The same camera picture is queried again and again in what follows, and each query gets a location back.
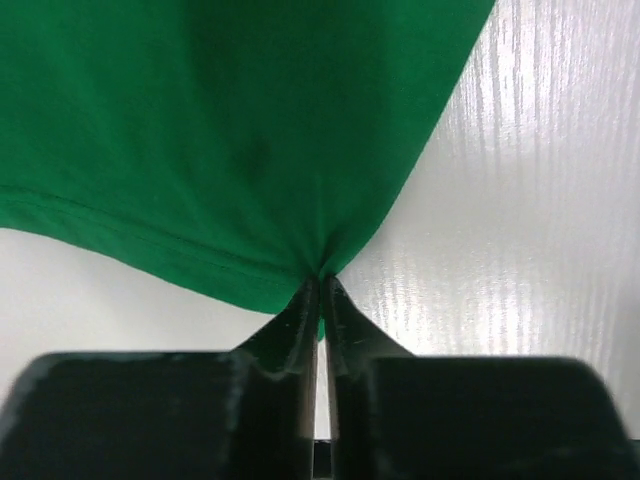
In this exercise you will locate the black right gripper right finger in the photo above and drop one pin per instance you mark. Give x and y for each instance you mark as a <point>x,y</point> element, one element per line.
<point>397,415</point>

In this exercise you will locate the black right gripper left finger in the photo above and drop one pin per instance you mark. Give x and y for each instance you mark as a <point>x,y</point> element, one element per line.
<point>244,413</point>

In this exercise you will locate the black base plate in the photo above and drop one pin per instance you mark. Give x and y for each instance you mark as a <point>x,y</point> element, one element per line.
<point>322,460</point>

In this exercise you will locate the green t shirt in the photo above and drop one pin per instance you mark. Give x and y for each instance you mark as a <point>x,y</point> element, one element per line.
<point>232,148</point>

